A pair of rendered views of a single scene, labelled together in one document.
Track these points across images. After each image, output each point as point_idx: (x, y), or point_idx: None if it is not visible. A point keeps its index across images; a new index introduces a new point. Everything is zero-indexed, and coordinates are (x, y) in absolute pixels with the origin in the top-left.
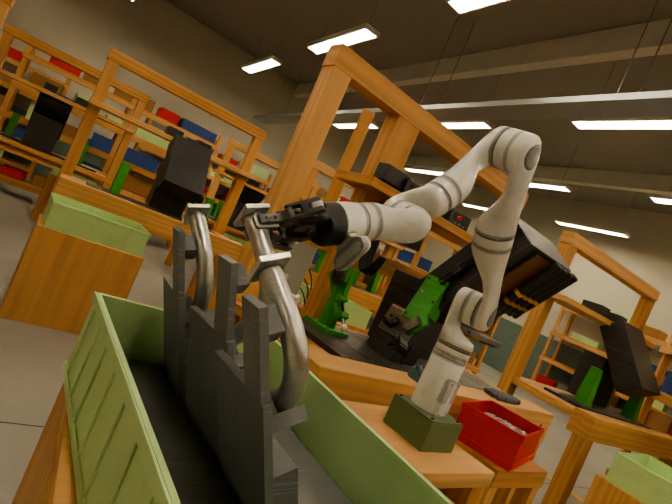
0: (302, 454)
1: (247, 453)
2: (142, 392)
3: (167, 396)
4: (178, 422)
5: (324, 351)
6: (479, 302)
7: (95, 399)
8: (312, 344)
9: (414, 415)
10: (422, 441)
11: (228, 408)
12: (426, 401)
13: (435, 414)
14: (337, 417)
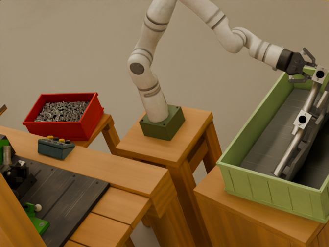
0: (269, 131)
1: None
2: (315, 174)
3: (303, 171)
4: (314, 155)
5: (101, 201)
6: (149, 53)
7: None
8: (97, 211)
9: (176, 117)
10: (183, 116)
11: None
12: (167, 110)
13: (168, 108)
14: (261, 112)
